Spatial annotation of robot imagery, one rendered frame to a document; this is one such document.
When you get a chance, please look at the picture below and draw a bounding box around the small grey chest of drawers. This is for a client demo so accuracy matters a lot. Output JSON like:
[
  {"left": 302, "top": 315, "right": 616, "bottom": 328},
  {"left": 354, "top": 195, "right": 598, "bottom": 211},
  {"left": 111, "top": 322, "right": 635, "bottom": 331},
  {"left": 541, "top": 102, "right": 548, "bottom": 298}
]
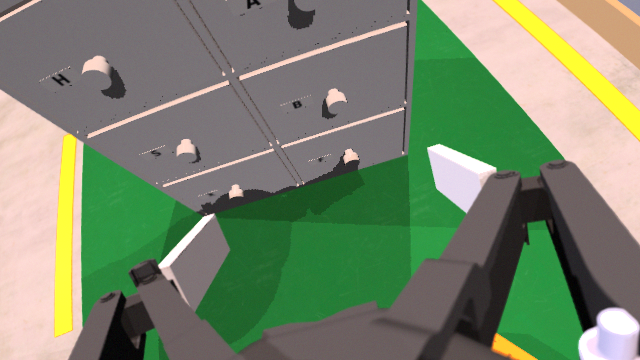
[{"left": 0, "top": 0, "right": 418, "bottom": 217}]

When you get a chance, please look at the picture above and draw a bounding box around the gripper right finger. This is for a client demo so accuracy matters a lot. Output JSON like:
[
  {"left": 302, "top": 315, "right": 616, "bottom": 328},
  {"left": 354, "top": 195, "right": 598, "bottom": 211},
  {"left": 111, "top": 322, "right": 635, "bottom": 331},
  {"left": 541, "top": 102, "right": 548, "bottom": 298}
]
[{"left": 342, "top": 145, "right": 640, "bottom": 360}]

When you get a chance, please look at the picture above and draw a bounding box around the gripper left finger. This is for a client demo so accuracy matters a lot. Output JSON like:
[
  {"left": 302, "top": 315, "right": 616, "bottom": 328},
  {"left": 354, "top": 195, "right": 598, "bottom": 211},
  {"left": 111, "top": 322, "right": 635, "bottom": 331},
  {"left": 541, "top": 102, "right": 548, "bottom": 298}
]
[{"left": 68, "top": 214, "right": 245, "bottom": 360}]

